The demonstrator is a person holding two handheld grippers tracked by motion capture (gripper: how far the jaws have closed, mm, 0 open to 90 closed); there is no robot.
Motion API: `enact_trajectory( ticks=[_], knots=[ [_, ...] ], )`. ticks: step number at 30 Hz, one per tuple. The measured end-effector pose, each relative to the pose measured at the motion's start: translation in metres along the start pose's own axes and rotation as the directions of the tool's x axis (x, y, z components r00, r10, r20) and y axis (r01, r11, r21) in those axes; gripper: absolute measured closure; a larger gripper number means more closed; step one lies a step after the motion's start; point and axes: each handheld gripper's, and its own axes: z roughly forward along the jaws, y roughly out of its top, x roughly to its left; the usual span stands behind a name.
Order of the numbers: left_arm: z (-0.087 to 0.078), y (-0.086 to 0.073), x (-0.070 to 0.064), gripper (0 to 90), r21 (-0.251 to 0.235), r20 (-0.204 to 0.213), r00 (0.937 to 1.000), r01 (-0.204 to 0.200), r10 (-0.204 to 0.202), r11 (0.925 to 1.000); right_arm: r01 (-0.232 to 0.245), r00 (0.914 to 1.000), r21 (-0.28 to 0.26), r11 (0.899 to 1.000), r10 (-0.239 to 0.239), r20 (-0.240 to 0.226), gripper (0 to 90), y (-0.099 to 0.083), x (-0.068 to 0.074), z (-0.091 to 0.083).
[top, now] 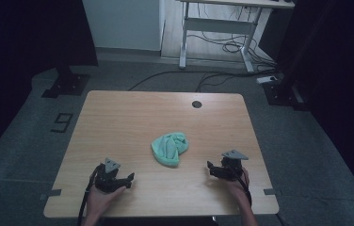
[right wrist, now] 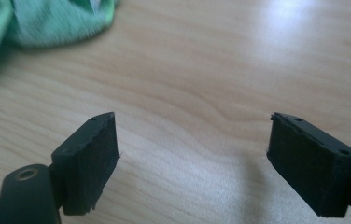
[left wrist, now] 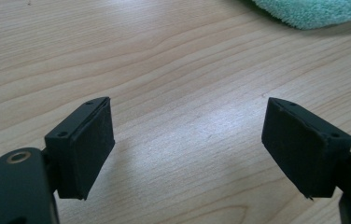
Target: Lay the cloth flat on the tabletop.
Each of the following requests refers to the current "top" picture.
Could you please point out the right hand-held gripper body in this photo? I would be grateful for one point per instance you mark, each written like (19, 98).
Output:
(231, 166)

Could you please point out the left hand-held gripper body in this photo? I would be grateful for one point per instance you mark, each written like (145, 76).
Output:
(107, 177)

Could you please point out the green microfibre cloth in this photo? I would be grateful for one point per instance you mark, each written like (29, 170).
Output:
(169, 147)

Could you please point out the person's right hand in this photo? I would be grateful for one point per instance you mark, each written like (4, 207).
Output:
(239, 186)

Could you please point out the person's left hand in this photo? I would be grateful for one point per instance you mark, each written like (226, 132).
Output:
(103, 199)

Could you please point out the grey tape strip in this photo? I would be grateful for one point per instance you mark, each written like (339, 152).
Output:
(271, 191)

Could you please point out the black stand base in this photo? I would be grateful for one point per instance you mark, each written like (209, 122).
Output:
(283, 94)
(67, 83)

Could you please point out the white power strip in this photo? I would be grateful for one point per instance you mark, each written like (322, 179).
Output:
(266, 79)

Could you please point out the dark curtain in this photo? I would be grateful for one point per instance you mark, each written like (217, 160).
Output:
(24, 47)
(338, 78)

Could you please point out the white desk frame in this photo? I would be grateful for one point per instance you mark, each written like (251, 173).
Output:
(228, 25)

